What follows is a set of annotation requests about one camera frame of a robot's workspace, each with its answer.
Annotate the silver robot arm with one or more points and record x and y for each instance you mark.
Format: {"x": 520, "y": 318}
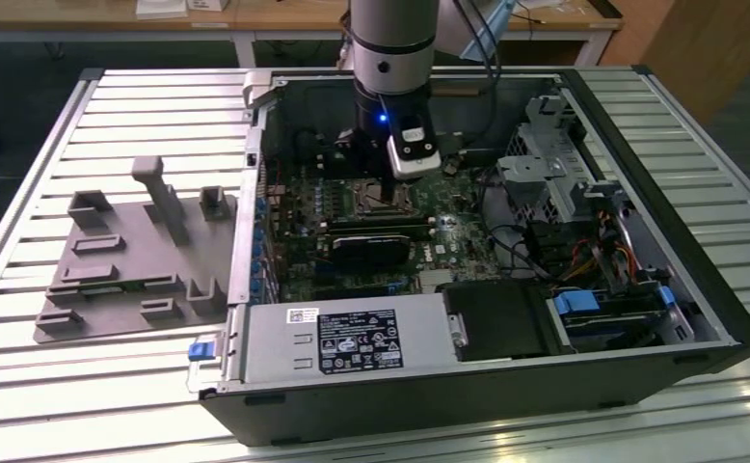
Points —
{"x": 393, "y": 38}

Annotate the wooden desk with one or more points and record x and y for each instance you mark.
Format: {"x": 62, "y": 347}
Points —
{"x": 58, "y": 14}

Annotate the black drive bay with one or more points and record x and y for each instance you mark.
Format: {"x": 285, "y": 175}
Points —
{"x": 496, "y": 318}

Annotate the black RAM stick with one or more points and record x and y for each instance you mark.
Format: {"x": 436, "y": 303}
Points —
{"x": 373, "y": 221}

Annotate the black hard disk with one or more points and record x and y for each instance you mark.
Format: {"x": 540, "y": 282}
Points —
{"x": 605, "y": 333}

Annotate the wooden cabinet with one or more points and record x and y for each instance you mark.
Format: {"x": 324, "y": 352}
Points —
{"x": 701, "y": 48}

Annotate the green RAM stick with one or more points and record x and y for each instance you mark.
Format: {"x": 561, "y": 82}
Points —
{"x": 110, "y": 289}

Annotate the black PC case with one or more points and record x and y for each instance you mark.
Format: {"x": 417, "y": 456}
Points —
{"x": 412, "y": 415}

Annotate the silver CPU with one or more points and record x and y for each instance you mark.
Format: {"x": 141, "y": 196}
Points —
{"x": 370, "y": 197}

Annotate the grey parts rack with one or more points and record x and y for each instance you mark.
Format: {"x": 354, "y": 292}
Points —
{"x": 129, "y": 241}

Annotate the black graphics card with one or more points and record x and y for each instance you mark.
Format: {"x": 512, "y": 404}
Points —
{"x": 366, "y": 251}

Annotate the black CPU socket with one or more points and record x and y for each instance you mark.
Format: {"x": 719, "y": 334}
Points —
{"x": 352, "y": 212}

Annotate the blue disk carrier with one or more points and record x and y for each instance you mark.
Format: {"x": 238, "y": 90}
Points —
{"x": 573, "y": 304}

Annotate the large white box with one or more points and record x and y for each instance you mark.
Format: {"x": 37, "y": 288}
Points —
{"x": 161, "y": 9}

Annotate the green motherboard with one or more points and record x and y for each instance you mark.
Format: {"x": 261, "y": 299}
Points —
{"x": 464, "y": 241}

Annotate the blue plastic clip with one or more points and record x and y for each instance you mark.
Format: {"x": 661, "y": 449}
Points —
{"x": 667, "y": 296}

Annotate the small white box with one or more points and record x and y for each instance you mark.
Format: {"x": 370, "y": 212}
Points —
{"x": 206, "y": 5}

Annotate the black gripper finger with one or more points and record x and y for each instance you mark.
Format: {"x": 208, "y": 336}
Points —
{"x": 390, "y": 193}

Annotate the blue case latch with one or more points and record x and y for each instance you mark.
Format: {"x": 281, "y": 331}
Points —
{"x": 200, "y": 349}

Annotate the flat black device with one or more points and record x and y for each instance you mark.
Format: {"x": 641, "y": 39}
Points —
{"x": 605, "y": 7}

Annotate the grey power supply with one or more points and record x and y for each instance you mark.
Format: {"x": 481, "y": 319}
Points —
{"x": 270, "y": 337}

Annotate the silver chipset heatsink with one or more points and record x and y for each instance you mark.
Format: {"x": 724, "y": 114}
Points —
{"x": 437, "y": 280}

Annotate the grey metal drive cage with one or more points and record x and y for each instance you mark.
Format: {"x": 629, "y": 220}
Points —
{"x": 541, "y": 169}

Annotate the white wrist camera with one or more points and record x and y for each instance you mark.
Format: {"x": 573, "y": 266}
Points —
{"x": 416, "y": 156}

